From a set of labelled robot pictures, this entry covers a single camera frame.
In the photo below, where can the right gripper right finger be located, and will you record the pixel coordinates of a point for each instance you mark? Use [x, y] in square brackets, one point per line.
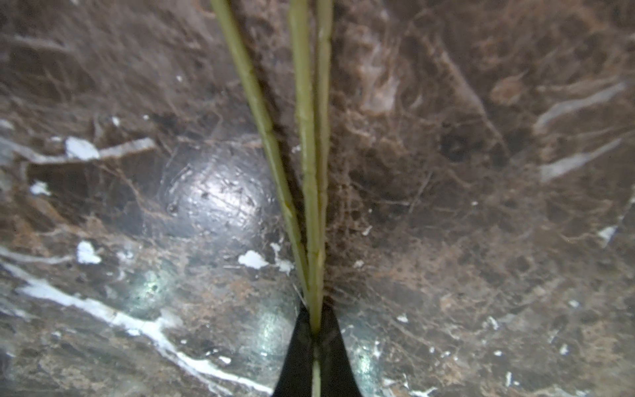
[336, 375]

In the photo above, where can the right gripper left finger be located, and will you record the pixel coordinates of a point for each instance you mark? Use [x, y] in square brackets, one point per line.
[295, 378]

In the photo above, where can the peach rose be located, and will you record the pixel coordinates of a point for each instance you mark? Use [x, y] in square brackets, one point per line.
[323, 53]

